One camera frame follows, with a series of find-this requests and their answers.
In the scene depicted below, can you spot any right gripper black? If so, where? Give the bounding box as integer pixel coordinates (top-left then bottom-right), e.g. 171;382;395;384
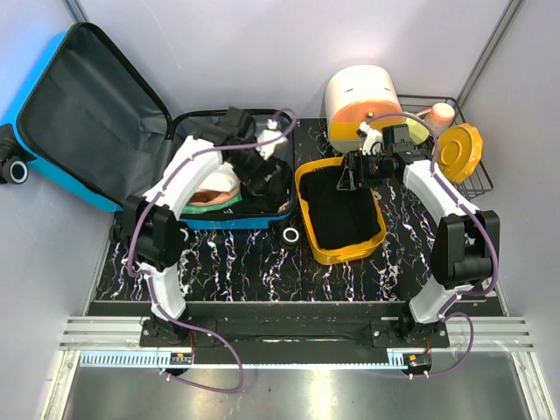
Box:
336;150;392;191

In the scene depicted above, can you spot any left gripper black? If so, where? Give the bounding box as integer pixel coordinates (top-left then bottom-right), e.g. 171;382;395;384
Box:
227;135;280;195

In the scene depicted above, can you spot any black garment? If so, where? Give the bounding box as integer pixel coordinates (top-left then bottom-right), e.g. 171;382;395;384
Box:
299;165;381;250

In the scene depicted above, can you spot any white fluffy towel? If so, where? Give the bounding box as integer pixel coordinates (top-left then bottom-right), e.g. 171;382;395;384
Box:
196;163;241;193

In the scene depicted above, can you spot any brown towel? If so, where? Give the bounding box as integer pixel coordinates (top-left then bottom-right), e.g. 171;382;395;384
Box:
187;189;233;206

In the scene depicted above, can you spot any yellow plastic basket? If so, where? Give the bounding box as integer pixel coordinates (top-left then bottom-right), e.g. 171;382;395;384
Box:
295;157;386;265

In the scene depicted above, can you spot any green tie-dye cloth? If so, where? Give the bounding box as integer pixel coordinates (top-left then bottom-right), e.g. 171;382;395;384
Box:
182;194;242;214

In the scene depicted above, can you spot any blue fish-print suitcase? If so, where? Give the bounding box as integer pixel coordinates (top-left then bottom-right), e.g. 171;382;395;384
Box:
0;21;300;247

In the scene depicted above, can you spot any black clothes pile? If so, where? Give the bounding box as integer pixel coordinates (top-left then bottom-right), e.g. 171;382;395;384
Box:
227;157;292;215

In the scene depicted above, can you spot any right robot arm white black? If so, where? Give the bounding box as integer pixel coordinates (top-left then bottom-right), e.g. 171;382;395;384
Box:
337;122;500;347

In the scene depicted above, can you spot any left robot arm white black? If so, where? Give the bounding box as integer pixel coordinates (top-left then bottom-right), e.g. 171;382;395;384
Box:
122;107;296;347

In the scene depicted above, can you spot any green faceted cup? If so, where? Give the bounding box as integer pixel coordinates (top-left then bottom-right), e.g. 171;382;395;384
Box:
403;109;431;145

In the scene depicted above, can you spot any black marble pattern mat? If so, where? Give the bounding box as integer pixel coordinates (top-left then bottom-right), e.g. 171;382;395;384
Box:
87;116;487;304

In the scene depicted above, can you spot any white drawer cabinet with orange drawers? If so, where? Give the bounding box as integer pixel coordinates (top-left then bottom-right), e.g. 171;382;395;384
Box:
324;65;403;153

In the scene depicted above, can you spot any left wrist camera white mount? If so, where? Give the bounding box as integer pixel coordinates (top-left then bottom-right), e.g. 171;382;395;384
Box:
256;119;288;160

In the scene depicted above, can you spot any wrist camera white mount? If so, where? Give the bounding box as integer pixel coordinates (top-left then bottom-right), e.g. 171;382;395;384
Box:
356;122;383;156
256;119;288;160

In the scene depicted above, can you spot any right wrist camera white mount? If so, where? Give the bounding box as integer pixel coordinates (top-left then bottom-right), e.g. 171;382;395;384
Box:
356;122;383;156

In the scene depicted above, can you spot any black wire dish rack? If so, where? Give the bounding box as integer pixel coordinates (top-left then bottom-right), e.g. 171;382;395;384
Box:
397;94;494;201

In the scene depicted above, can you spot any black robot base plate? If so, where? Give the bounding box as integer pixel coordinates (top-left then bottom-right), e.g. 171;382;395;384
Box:
138;300;451;351

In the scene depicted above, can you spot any aluminium rail frame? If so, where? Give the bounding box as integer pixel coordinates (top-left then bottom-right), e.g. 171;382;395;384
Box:
41;316;559;419

